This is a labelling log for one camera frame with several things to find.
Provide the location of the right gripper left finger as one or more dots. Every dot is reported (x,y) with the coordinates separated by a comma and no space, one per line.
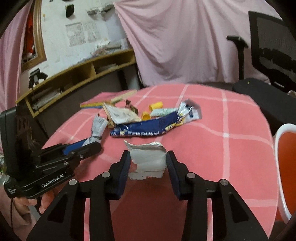
(64,218)

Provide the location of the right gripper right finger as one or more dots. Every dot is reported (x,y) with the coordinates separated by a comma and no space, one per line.
(231,216)

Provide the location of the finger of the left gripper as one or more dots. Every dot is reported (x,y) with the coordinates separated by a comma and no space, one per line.
(65,149)
(95,149)

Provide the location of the grey wrapper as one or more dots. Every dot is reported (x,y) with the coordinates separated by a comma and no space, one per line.
(98,127)

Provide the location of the left hand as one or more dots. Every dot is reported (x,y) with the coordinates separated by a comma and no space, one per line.
(17,213)

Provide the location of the white printed paper packet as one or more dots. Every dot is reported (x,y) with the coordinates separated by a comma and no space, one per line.
(118,116)

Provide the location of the wooden shelf unit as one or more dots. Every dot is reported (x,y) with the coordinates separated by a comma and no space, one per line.
(75,78)

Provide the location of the dried leaf twig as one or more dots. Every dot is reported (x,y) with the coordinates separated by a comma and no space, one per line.
(128,105)

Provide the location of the yellow cap near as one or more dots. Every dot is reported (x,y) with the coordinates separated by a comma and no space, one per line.
(145,116)

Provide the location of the yellow cap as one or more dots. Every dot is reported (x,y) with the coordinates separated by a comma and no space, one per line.
(145,116)
(156,105)

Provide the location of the blue snack bag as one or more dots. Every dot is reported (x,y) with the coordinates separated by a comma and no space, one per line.
(148,128)

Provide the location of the pale green wrapper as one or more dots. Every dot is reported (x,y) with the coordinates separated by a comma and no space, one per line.
(162,112)

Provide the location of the pink checked tablecloth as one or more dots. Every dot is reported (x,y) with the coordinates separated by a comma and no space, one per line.
(232,141)

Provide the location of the yellow cap far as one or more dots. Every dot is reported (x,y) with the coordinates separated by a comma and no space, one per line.
(156,105)

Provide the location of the gold framed mirror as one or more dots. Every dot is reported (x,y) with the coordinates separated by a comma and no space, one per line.
(33,45)

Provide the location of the pink hanging sheet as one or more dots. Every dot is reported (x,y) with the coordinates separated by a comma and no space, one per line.
(174,41)

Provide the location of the black office chair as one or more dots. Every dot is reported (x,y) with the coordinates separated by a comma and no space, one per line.
(273,55)

